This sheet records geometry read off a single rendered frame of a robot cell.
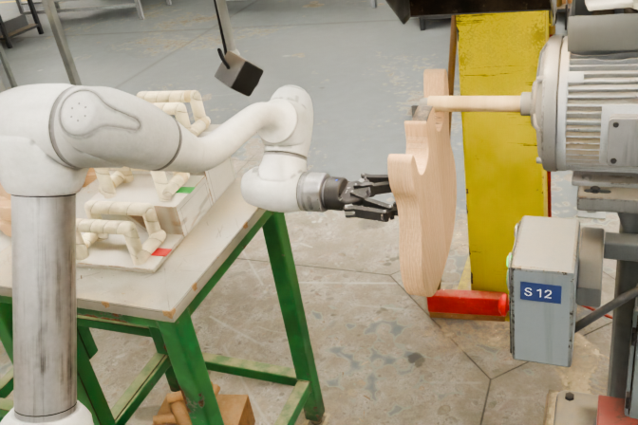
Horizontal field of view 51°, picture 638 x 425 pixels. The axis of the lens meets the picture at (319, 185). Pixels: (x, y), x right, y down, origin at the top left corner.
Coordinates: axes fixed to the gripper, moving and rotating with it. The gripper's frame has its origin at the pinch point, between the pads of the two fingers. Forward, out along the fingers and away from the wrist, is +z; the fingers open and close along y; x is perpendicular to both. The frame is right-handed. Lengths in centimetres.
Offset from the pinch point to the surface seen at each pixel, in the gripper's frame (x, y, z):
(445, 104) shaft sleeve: 19.7, -6.0, 6.4
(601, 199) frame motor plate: 7.5, 6.0, 35.9
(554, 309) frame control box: 2.9, 29.7, 30.0
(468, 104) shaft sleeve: 19.7, -6.0, 10.9
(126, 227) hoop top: 1, 19, -63
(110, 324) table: -89, -20, -135
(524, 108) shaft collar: 19.6, -5.2, 21.5
